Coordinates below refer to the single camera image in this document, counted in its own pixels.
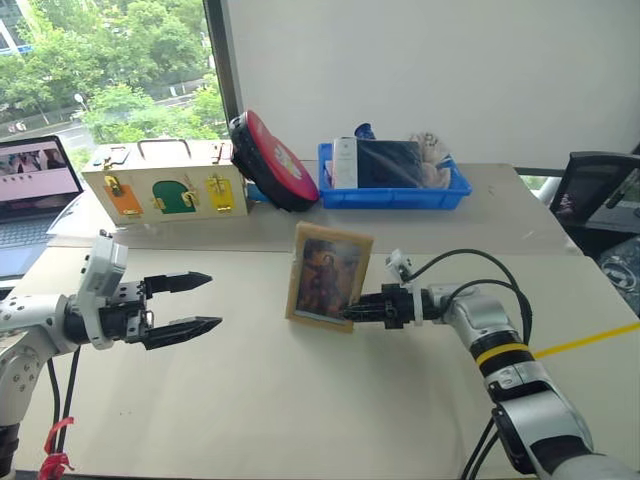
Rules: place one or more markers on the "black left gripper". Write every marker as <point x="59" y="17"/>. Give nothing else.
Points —
<point x="127" y="315"/>

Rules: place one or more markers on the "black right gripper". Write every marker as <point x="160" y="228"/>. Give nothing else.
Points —
<point x="397" y="307"/>

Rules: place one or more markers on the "wooden picture frame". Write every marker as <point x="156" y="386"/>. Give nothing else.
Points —
<point x="327" y="280"/>

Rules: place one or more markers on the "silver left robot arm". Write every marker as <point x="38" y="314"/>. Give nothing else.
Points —
<point x="30" y="311"/>

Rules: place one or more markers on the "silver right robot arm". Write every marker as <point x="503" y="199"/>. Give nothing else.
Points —
<point x="495" y="322"/>

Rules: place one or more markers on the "blue plastic bin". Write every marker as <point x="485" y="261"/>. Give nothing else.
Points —
<point x="395" y="196"/>

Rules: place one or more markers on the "wooden latch puzzle box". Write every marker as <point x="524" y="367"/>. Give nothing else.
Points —
<point x="170" y="190"/>

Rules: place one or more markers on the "dark blue plastic pouch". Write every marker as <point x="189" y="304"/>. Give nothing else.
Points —
<point x="390" y="165"/>

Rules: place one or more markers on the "white carton box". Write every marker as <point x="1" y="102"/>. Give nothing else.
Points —
<point x="345" y="165"/>

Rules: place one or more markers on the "white paper sheet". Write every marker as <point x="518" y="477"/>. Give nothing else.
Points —
<point x="70" y="215"/>

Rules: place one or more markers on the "beige plush toy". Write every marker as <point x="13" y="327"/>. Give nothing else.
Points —
<point x="432" y="160"/>

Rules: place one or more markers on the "red and black round case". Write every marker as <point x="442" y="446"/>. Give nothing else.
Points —
<point x="280" y="165"/>

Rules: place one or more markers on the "blue small object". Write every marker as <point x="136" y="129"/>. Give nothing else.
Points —
<point x="366" y="131"/>

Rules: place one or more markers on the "open laptop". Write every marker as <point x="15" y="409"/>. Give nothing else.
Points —
<point x="30" y="200"/>

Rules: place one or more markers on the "red tape tie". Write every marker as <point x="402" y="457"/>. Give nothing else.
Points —
<point x="54" y="457"/>

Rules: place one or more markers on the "yellow tape strip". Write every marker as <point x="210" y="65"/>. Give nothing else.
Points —
<point x="585" y="340"/>

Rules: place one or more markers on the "black office chair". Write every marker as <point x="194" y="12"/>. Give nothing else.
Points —
<point x="595" y="190"/>

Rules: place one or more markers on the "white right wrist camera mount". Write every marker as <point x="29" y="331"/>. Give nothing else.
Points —
<point x="400" y="262"/>

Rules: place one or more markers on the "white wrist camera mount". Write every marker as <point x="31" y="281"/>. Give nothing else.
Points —
<point x="102" y="272"/>
<point x="400" y="262"/>

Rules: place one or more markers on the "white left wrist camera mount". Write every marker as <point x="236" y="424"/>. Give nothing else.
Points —
<point x="102" y="272"/>

